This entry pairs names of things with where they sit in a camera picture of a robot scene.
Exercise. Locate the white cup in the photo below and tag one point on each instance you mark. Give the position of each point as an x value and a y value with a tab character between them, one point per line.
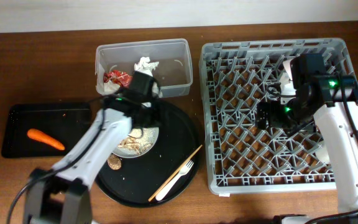
322	153

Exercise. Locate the brown round cookie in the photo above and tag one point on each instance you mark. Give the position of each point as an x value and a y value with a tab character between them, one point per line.
114	162

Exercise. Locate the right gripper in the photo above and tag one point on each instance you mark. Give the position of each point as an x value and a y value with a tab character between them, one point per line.
273	121

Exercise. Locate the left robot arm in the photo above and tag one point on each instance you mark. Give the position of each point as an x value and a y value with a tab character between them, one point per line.
62	194

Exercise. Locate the wooden chopstick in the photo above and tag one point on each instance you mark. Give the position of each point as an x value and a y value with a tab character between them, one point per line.
152	197

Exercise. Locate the pile of rice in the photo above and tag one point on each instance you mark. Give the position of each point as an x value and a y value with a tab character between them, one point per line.
144	136

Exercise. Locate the grey plate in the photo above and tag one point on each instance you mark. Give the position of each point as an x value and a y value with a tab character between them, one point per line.
128	154

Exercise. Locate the grey dishwasher rack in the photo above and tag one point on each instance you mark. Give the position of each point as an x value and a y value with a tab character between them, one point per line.
242	159

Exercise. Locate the white napkin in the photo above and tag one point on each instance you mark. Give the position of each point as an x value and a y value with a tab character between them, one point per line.
147	67

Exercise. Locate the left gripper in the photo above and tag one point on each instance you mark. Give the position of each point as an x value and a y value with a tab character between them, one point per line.
145	101

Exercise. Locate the white plastic fork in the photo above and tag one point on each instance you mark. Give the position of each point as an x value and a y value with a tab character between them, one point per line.
183	171

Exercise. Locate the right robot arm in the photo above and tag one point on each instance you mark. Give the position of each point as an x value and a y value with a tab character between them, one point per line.
337	121

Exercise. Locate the red snack wrapper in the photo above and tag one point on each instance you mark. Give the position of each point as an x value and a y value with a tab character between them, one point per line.
118	77

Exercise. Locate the pile of peanut shells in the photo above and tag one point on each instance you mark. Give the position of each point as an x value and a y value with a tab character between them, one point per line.
137	146

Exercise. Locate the orange carrot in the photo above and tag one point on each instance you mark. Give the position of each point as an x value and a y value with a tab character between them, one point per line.
40	136

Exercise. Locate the round black tray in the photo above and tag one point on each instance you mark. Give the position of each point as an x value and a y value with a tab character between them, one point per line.
138	178

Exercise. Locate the clear plastic bin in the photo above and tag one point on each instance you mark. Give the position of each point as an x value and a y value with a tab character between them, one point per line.
174	71

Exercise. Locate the black rectangular tray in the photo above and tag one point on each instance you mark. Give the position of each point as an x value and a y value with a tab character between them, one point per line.
65	122

